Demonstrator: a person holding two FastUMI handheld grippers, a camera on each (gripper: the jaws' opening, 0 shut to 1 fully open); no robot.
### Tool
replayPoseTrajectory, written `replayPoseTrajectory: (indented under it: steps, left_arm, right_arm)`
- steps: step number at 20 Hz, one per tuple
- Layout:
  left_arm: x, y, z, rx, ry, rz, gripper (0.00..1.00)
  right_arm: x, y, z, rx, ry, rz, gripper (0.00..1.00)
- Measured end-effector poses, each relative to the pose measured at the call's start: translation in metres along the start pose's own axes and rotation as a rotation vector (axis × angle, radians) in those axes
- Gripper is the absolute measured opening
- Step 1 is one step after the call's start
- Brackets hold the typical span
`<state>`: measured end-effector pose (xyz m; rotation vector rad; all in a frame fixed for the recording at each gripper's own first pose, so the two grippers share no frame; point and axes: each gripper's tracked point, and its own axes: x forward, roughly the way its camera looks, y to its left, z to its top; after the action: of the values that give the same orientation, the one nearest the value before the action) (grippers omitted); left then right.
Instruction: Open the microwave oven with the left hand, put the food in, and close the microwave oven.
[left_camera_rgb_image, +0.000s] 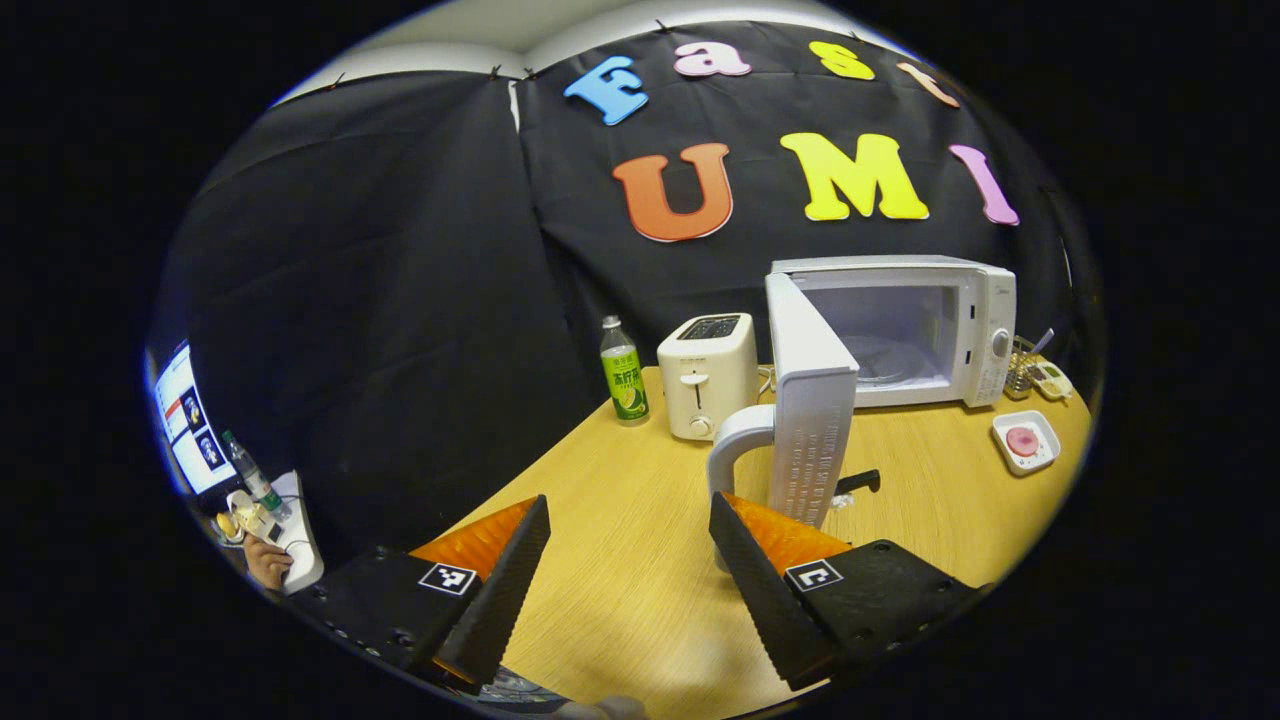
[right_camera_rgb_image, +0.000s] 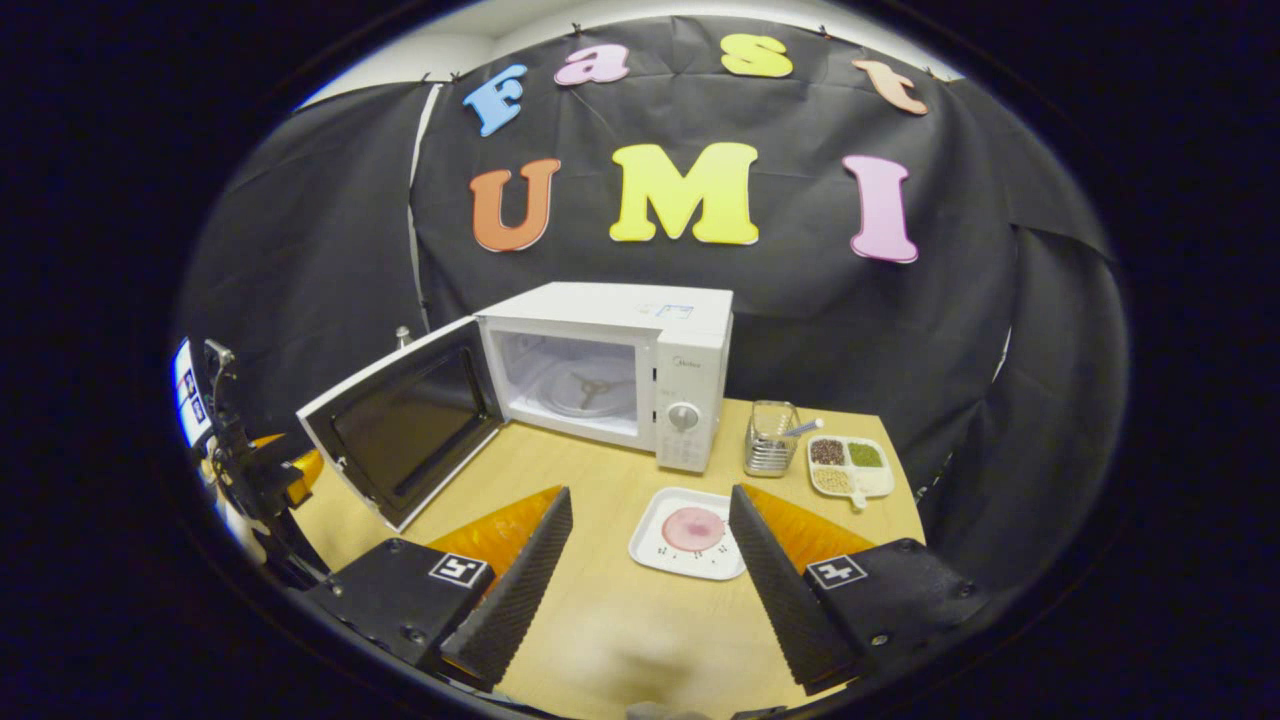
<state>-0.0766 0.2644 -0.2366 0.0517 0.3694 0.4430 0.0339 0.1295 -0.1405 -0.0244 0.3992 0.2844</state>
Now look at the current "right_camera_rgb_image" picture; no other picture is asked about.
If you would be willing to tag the white microwave oven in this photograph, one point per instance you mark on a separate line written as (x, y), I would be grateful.
(620, 305)

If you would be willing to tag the white divided bean dish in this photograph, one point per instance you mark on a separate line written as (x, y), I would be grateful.
(882, 480)

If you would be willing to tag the green drink bottle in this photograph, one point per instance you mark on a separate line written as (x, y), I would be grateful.
(403, 336)

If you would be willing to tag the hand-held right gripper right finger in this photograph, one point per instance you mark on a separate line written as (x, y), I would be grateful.
(780, 590)

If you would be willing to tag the white square plate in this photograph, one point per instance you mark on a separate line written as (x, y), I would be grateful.
(660, 550)

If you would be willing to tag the pink ham slice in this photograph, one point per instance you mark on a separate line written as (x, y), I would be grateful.
(692, 528)

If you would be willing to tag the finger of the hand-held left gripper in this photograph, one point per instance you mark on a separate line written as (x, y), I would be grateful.
(306, 472)

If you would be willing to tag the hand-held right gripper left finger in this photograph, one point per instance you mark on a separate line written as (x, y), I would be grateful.
(520, 600)

